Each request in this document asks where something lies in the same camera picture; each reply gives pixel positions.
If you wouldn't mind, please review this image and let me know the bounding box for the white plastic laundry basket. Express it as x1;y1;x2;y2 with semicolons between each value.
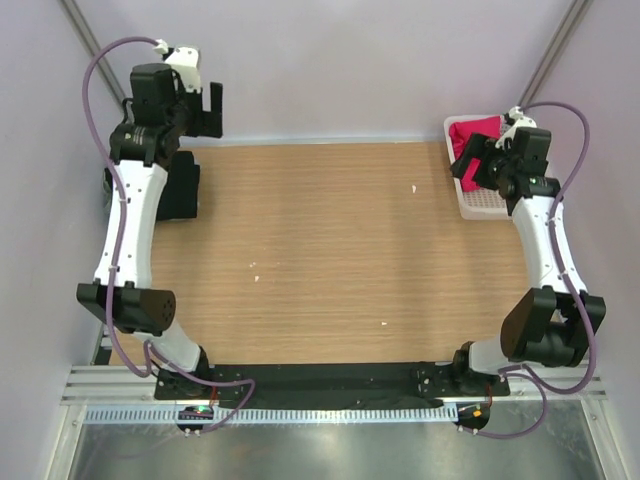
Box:
443;114;509;221

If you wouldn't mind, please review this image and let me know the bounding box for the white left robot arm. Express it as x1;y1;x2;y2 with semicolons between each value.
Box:
76;59;222;400

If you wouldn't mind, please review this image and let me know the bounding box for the black t shirt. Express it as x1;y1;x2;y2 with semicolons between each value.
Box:
105;148;201;229

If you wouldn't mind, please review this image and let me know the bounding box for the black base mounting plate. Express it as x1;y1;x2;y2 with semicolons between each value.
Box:
153;360;511;412

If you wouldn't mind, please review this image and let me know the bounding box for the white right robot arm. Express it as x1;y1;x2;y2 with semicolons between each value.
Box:
450;126;606;396

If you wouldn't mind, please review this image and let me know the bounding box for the aluminium corner post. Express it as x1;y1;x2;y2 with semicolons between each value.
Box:
58;0;126;105
519;0;594;106

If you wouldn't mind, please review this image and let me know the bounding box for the pink t shirt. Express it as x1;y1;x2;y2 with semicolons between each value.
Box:
448;116;504;192

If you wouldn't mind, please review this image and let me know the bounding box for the right aluminium corner post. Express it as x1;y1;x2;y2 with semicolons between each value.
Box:
519;0;594;106

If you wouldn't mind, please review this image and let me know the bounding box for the white slotted cable duct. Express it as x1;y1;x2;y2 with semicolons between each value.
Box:
84;403;458;426

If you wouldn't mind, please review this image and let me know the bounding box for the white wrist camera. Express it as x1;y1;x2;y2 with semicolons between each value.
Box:
153;39;202;94
496;106;537;150

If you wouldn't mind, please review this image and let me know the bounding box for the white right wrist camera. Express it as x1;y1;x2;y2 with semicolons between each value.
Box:
496;106;537;150

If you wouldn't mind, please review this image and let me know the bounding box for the aluminium frame rail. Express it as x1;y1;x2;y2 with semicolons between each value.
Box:
60;357;610;404

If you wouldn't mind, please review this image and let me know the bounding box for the left aluminium corner post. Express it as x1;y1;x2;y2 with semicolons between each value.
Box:
58;0;126;105

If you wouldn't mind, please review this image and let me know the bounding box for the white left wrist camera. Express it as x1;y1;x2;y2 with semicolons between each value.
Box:
153;39;202;94

